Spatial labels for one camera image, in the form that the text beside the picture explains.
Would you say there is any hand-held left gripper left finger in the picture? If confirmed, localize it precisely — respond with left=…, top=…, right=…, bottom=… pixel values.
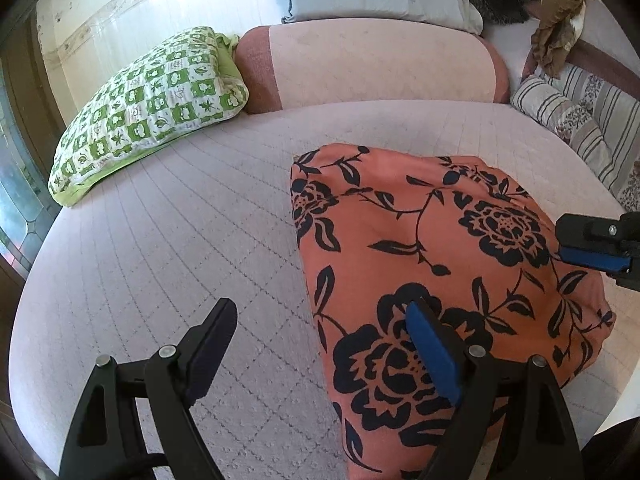
left=57, top=297, right=238, bottom=480

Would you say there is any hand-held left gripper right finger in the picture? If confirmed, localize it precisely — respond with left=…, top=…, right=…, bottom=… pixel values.
left=405, top=299, right=588, bottom=480

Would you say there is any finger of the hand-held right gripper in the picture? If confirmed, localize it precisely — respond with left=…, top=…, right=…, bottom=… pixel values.
left=555, top=212, right=626, bottom=251
left=559, top=247, right=632, bottom=276

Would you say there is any orange black floral cloth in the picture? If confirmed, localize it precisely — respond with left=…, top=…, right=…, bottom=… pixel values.
left=290, top=144, right=617, bottom=480

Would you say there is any striped floral pillow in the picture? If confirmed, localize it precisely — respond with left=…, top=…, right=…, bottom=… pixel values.
left=510, top=62, right=640, bottom=211

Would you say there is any bed with pale quilted cover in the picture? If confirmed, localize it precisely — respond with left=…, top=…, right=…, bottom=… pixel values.
left=9, top=10, right=640, bottom=480

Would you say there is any brown crumpled cloth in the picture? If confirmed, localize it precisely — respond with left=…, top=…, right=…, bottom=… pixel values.
left=520, top=0, right=593, bottom=78

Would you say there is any green white checkered pillow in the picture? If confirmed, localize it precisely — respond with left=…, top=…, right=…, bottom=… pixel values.
left=48, top=25, right=250, bottom=208

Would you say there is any wooden framed glass door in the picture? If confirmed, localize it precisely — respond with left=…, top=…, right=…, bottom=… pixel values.
left=0, top=10, right=61, bottom=281

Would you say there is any pink bolster cushion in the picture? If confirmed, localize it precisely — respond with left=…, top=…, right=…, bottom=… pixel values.
left=234, top=21, right=511, bottom=115

